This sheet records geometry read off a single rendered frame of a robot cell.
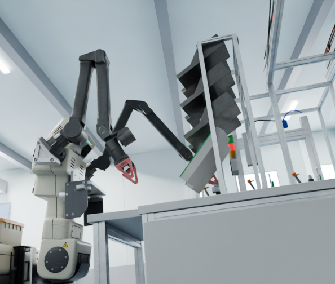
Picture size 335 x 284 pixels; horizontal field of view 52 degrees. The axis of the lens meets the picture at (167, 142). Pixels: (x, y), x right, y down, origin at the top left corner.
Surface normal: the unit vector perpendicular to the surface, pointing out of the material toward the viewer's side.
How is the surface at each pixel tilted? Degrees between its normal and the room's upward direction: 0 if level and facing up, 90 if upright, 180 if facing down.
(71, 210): 90
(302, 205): 90
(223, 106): 90
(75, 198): 90
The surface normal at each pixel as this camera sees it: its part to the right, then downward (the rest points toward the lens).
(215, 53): 0.48, 0.75
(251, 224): -0.21, -0.33
